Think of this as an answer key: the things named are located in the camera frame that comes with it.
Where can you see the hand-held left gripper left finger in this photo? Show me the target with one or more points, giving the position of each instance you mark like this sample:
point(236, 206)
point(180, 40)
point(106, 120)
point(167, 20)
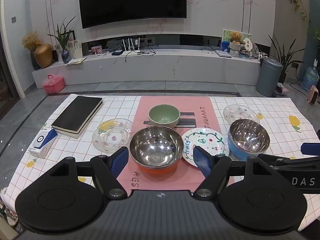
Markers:
point(122, 157)

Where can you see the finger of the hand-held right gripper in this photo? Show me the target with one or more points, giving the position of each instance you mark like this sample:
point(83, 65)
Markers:
point(295, 163)
point(311, 148)

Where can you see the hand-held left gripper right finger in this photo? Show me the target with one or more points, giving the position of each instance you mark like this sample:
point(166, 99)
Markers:
point(200, 160)

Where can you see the white painted plate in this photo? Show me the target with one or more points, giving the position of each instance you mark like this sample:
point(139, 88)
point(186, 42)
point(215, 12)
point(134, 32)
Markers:
point(210, 142)

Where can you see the clear glass plate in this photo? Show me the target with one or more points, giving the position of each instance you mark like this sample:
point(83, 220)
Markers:
point(112, 135)
point(240, 112)

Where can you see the orange steel bowl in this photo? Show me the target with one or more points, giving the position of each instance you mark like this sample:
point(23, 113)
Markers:
point(155, 145)

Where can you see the blue steel bowl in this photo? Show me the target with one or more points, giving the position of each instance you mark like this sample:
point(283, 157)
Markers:
point(248, 136)

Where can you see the green ceramic bowl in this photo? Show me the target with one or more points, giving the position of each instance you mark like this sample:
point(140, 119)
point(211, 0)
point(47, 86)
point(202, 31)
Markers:
point(163, 116)

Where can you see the checked lemon tablecloth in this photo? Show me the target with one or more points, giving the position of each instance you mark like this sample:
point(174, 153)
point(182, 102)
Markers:
point(280, 130)

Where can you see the pink space heater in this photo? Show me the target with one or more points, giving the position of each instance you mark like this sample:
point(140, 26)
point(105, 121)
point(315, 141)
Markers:
point(313, 95)

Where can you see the pink placemat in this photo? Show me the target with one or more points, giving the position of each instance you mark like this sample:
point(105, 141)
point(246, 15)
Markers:
point(197, 102)

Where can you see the black notebook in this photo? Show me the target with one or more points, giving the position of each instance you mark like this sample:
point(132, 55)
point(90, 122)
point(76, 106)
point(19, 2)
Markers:
point(75, 113)

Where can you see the patterned cloth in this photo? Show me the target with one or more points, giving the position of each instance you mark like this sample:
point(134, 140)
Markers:
point(282, 89)

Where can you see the blue water bottle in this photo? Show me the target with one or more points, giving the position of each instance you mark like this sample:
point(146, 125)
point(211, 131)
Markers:
point(310, 80)

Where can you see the blue and white box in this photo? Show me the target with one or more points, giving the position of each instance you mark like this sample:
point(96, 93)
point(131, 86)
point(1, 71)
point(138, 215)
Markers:
point(42, 142)

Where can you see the grey trash bin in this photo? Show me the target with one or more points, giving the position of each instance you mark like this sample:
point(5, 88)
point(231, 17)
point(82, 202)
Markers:
point(268, 77)

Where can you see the potted long-leaf plant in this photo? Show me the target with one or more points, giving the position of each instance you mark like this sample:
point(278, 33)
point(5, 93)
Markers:
point(285, 60)

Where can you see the marble television console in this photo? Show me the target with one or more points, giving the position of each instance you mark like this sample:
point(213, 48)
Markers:
point(175, 67)

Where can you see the pink carry basket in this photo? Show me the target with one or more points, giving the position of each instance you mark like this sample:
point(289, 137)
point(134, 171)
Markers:
point(53, 85)

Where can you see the small black box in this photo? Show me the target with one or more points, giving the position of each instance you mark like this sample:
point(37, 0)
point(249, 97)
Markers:
point(117, 52)

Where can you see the white router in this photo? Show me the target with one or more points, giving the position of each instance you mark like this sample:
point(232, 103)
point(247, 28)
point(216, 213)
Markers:
point(135, 52)

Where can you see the loose papers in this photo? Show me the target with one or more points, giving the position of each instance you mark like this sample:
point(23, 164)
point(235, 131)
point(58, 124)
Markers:
point(76, 61)

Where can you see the flat grey tablet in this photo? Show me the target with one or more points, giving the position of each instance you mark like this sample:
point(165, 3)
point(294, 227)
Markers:
point(223, 54)

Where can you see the leafy green plant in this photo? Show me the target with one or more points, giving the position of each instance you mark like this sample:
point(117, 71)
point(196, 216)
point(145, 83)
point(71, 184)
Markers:
point(315, 40)

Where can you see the pink photo card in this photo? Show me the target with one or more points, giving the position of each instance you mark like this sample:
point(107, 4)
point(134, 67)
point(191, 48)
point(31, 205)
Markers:
point(96, 50)

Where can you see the decorative plate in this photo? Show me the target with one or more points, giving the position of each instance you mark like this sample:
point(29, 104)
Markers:
point(255, 50)

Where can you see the grey wrapped pot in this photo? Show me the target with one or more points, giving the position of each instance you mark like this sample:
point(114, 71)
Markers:
point(235, 50)

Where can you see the blue vase with green plant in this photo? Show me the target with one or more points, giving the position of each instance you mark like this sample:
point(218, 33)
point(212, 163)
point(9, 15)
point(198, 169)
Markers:
point(65, 55)

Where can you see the drawing card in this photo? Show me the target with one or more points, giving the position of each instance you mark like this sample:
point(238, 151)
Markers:
point(75, 48)

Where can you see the green painting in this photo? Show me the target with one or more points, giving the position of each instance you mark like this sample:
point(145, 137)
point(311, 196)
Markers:
point(225, 40)

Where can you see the white round fan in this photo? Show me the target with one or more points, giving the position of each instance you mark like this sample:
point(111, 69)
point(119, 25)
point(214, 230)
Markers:
point(246, 43)

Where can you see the teddy bear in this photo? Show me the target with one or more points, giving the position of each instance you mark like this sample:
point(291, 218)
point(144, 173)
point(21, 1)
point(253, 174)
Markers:
point(235, 38)

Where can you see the gold vase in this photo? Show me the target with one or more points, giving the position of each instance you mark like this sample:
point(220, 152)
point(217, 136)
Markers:
point(43, 55)

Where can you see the dark vase with dried flowers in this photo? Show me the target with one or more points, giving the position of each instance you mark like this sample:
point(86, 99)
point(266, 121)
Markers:
point(31, 42)

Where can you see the black television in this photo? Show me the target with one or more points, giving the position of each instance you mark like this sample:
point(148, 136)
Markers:
point(132, 0)

